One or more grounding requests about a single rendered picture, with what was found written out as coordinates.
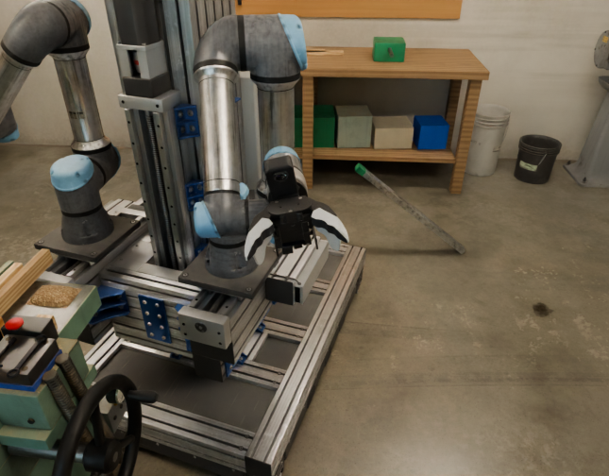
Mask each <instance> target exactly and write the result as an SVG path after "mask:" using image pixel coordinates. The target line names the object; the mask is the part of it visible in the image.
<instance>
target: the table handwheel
mask: <svg viewBox="0 0 609 476"><path fill-rule="evenodd" d="M113 389H119V390H120V391H121V392H122V393H123V395H124V397H125V400H126V403H127V436H126V437H125V438H123V439H121V440H120V441H119V440H118V439H114V438H107V437H105V436H104V431H103V426H102V421H101V415H100V408H99V402H100V401H101V400H102V399H103V398H104V397H105V396H106V395H107V394H108V393H109V392H110V391H111V390H113ZM129 390H138V389H137V387H136V385H135V384H134V382H133V381H132V380H131V379H130V378H129V377H127V376H125V375H123V374H111V375H108V376H106V377H104V378H103V379H101V380H99V381H98V382H97V383H95V384H94V385H93V386H92V387H91V388H90V389H89V391H88V392H87V393H86V394H85V396H84V397H83V398H82V400H81V401H80V402H79V404H78V406H77V407H76V409H75V410H74V412H73V414H72V416H71V418H70V420H69V422H68V424H67V426H66V429H65V431H64V434H63V436H62V439H57V440H56V442H55V444H54V445H53V447H52V448H51V450H37V449H30V448H22V447H14V446H8V453H9V454H11V455H19V456H26V457H33V458H41V459H48V460H55V463H54V467H53V472H52V476H71V475H72V469H73V465H74V463H79V464H83V467H84V469H85V470H86V471H87V472H90V473H91V475H90V476H101V474H111V473H112V472H113V471H114V470H115V469H116V468H117V466H118V464H119V462H120V458H121V454H122V448H123V447H125V451H124V456H123V460H122V463H121V466H120V469H119V472H118V475H117V476H132V474H133V471H134V468H135V464H136V460H137V456H138V451H139V447H140V441H141V432H142V405H141V403H140V402H139V401H136V400H132V399H128V398H127V393H128V391H129ZM90 418H91V419H92V424H93V436H94V438H93V439H92V440H91V441H90V442H89V443H87V442H80V439H81V436H82V435H83V432H84V430H85V427H86V425H87V423H88V421H89V419H90Z"/></svg>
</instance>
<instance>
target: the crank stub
mask: <svg viewBox="0 0 609 476"><path fill-rule="evenodd" d="M127 398H128V399H129V400H136V401H139V402H143V403H155V402H156V401H157V400H158V398H159V394H158V393H157V392H156V391H152V390H129V391H128V393H127Z"/></svg>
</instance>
